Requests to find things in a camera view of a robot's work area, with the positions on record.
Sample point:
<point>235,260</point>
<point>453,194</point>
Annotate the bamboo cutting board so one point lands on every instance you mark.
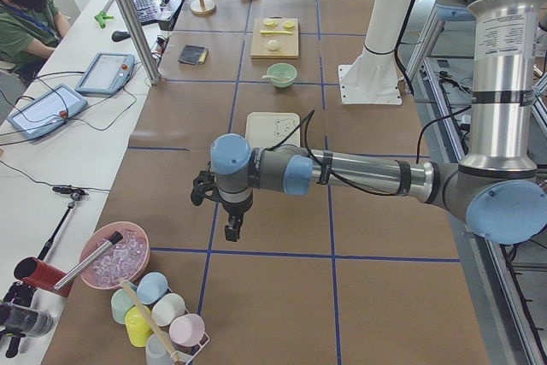
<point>289,44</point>

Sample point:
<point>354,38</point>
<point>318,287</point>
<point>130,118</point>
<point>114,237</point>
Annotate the yellow sponge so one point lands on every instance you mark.
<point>202,58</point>

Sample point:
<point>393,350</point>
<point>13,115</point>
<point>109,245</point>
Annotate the white cup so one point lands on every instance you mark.
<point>167,308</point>

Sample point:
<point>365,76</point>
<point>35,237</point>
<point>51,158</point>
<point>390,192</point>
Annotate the near teach pendant tablet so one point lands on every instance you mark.
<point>47,113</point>

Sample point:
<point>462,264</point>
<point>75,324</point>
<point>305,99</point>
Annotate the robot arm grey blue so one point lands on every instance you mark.
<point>492,189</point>

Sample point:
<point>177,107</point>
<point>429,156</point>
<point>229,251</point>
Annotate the lemon slice upper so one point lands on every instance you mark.
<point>289,24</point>

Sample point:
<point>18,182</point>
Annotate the grey cup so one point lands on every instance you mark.
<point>156,353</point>

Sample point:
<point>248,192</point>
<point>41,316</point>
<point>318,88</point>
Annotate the red cylinder holder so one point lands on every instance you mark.
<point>40,274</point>

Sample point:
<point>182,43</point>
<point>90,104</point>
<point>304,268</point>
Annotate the black computer mouse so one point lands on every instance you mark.
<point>118,36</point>

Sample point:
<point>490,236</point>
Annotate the grey folded cloth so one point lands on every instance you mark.
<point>190,54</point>

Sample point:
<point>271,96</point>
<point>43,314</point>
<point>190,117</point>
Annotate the far teach pendant tablet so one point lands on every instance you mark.
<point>107,73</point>

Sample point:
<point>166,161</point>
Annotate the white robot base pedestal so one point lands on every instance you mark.
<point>372,77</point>

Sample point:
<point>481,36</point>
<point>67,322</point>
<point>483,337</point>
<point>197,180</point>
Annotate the aluminium frame post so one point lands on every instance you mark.
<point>139,40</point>

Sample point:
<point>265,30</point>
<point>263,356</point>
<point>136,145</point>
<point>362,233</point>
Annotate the black camera tripod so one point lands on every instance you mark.
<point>19,320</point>

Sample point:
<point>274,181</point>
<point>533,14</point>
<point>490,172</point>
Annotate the pink cup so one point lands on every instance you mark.
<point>187,330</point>

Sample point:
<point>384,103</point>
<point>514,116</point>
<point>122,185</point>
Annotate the black selfie stick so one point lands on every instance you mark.
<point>76,194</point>

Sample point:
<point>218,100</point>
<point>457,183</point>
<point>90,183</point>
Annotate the seated person green shirt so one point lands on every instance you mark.
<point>30,32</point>

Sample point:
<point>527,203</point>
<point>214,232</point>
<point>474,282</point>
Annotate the white bear tray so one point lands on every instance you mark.
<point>266,129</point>

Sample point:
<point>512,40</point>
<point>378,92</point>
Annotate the pink bowl of ice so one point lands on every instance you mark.
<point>125,260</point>

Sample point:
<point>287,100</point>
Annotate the green cup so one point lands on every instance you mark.
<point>120,304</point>

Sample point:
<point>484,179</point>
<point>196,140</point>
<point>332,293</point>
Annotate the black keyboard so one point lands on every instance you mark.
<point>148,11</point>

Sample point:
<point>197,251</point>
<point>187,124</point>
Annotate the green ceramic bowl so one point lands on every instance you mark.
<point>285,71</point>

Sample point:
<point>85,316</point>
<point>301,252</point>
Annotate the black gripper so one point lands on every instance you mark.
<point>235,209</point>

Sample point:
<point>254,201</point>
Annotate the yellow plastic knife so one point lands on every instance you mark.
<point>276,32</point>

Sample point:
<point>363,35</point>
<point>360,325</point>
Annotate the yellow cup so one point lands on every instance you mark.
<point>137,328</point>

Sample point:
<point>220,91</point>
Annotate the green clamp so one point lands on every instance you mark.
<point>102,17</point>

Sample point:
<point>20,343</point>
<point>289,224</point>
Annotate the white wire cup rack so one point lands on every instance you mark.
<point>194,350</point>

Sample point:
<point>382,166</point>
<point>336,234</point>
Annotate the teach pendant tablet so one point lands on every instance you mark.
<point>107,73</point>
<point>47,113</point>

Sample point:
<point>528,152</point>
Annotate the steel tube with black cap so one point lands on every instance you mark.
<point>76,271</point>

